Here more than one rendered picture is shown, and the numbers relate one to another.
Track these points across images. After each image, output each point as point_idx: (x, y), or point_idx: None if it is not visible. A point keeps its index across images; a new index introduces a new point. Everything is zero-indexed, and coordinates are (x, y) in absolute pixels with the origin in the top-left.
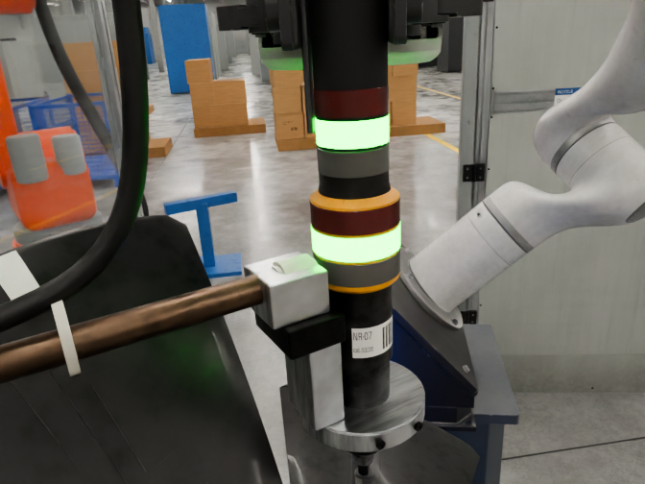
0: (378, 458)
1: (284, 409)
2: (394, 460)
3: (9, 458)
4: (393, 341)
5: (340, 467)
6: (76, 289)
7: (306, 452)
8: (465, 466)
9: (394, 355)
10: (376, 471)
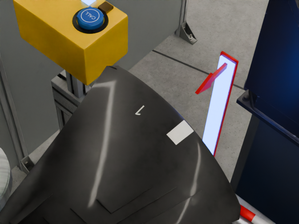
0: (124, 175)
1: (93, 89)
2: (135, 185)
3: None
4: (298, 60)
5: (89, 164)
6: None
7: (76, 136)
8: (202, 222)
9: (294, 72)
10: (111, 185)
